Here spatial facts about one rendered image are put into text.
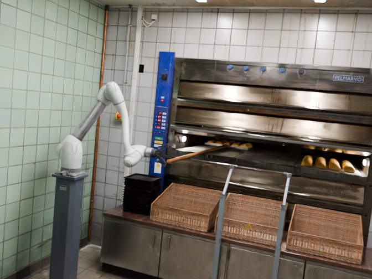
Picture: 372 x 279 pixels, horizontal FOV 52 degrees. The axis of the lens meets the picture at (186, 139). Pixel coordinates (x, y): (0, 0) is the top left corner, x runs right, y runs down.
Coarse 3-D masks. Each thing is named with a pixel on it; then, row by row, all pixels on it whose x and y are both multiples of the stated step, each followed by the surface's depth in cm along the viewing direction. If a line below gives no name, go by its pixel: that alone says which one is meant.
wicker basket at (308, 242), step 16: (304, 208) 339; (320, 208) 335; (304, 224) 336; (320, 224) 333; (336, 224) 328; (352, 224) 324; (288, 240) 310; (304, 240) 297; (320, 240) 292; (336, 240) 288; (352, 240) 321; (336, 256) 289; (352, 256) 297
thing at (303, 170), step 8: (176, 152) 382; (184, 152) 379; (192, 152) 376; (224, 160) 365; (232, 160) 362; (240, 160) 360; (248, 160) 359; (280, 168) 348; (288, 168) 345; (296, 168) 343; (304, 168) 341; (328, 176) 334; (336, 176) 332; (344, 176) 330; (352, 176) 328; (360, 176) 326
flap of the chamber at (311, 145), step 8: (176, 128) 365; (184, 128) 362; (192, 128) 360; (216, 136) 366; (224, 136) 358; (232, 136) 349; (240, 136) 344; (248, 136) 342; (256, 136) 339; (280, 144) 349; (288, 144) 340; (296, 144) 333; (304, 144) 326; (312, 144) 323; (320, 144) 321; (344, 152) 329; (352, 152) 322; (360, 152) 315; (368, 152) 309
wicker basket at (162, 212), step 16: (176, 192) 378; (192, 192) 373; (208, 192) 368; (160, 208) 337; (176, 208) 375; (192, 208) 370; (208, 208) 364; (176, 224) 332; (192, 224) 327; (208, 224) 323
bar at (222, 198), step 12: (168, 156) 344; (240, 168) 323; (252, 168) 319; (228, 180) 316; (288, 180) 306; (216, 228) 309; (216, 240) 309; (276, 240) 293; (216, 252) 310; (276, 252) 293; (216, 264) 310; (276, 264) 294; (216, 276) 313; (276, 276) 294
